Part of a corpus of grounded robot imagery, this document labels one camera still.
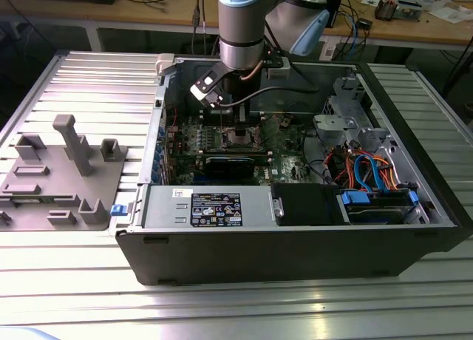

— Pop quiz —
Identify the metal socket cover frame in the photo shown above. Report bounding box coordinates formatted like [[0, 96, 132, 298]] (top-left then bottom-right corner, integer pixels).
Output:
[[253, 114, 284, 146]]

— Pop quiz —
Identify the silver CPU plate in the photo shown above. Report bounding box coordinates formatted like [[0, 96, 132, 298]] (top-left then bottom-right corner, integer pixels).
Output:
[[224, 127, 256, 143]]

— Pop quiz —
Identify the black RAM slot bank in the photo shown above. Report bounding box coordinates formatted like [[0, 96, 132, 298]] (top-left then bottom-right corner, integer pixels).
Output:
[[201, 150, 273, 160], [198, 109, 265, 127]]

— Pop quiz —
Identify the CPU socket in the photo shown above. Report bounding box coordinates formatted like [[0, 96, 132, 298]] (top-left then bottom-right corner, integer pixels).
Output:
[[220, 126, 262, 151]]

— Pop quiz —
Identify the black graphics card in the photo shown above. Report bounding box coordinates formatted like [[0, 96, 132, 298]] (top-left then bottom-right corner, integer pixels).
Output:
[[204, 154, 256, 178]]

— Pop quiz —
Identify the grey case latch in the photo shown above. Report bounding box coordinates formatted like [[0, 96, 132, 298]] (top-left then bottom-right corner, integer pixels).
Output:
[[154, 54, 177, 76]]

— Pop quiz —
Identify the green motherboard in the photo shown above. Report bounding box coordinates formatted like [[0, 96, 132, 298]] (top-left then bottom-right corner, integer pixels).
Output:
[[164, 114, 326, 188]]

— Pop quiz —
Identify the grey metal drive cage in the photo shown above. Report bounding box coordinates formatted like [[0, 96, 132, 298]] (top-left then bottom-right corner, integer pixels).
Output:
[[313, 77, 392, 160]]

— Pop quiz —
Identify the wooden workbench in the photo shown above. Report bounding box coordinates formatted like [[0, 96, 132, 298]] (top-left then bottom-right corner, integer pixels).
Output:
[[0, 0, 473, 47]]

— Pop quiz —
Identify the black printed label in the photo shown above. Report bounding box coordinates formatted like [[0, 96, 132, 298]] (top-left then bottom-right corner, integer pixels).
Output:
[[190, 191, 242, 228]]

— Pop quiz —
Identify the black drive bay box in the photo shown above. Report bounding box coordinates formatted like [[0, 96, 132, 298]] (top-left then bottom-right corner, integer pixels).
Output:
[[270, 183, 350, 227]]

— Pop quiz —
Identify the grey power supply unit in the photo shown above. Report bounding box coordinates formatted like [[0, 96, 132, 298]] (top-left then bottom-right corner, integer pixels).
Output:
[[142, 184, 274, 229]]

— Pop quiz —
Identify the hard disk in blue carrier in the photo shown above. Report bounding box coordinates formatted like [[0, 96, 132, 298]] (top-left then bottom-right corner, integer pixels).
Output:
[[338, 189, 419, 225]]

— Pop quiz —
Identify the metal heat sink cooler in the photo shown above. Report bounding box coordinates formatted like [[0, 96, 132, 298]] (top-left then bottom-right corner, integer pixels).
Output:
[[375, 0, 398, 21]]

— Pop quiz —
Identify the black PC case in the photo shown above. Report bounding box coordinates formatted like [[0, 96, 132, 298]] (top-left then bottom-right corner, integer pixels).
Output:
[[115, 57, 473, 286]]

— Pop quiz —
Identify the grey plastic parts rack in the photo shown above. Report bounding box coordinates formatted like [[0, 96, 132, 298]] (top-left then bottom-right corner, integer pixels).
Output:
[[0, 114, 129, 232]]

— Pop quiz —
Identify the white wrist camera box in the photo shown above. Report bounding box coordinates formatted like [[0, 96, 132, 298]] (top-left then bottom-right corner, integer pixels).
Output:
[[189, 68, 225, 109]]

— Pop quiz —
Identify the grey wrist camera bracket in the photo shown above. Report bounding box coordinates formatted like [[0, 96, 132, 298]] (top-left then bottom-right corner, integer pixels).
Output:
[[264, 50, 293, 79]]

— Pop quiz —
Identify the blue flat wire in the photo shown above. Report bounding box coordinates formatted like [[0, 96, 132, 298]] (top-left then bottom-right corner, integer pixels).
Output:
[[353, 151, 382, 191]]

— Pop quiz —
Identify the orange wire bundle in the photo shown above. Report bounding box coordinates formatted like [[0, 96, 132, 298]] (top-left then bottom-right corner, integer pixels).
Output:
[[330, 147, 403, 191]]

